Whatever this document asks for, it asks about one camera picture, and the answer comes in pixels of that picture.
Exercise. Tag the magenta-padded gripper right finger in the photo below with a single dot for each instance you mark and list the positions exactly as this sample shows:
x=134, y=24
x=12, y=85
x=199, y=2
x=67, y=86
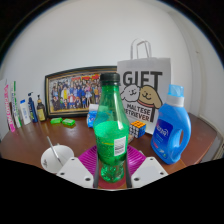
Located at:
x=136, y=163

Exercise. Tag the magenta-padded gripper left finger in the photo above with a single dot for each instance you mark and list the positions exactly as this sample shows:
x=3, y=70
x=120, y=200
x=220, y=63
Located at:
x=87, y=163

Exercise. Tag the green plastic drink bottle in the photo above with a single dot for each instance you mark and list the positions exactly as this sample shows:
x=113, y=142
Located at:
x=111, y=133

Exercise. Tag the flat round red coaster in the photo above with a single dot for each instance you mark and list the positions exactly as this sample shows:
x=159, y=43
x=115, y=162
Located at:
x=113, y=185

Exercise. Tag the colourful puzzle cube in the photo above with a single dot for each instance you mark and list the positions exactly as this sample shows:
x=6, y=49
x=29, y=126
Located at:
x=137, y=129

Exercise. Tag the white stirrer stick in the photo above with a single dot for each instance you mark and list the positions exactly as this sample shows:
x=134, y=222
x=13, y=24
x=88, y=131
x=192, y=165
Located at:
x=54, y=150

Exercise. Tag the floral paper cup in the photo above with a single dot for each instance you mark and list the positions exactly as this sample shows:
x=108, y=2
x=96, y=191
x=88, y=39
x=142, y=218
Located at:
x=50, y=160

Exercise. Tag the blue detergent jug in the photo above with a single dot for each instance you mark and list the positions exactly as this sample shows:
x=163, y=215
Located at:
x=170, y=133

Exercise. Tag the small green box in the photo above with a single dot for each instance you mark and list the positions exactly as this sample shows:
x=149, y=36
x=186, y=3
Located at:
x=56, y=120
x=68, y=122

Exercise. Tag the blue tissue pack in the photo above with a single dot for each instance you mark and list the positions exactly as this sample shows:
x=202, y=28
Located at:
x=91, y=116

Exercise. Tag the amber pump bottle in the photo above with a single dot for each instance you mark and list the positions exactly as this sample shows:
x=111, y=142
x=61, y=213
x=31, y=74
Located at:
x=41, y=113

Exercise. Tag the framed group photo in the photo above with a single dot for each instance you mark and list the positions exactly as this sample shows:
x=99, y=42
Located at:
x=73, y=93

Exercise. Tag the dark blue pump bottle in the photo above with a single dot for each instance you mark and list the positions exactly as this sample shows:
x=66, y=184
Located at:
x=33, y=111

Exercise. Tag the white squeeze bottle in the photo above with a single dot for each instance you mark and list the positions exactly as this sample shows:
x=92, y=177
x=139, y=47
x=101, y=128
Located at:
x=25, y=115

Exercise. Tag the green and white long box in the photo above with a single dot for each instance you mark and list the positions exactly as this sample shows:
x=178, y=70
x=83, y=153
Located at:
x=15, y=106

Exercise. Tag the white printed paper gift bag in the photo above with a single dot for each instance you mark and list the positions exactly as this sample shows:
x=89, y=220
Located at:
x=146, y=70

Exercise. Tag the pink and white long box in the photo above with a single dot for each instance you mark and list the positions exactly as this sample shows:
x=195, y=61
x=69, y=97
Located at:
x=9, y=110

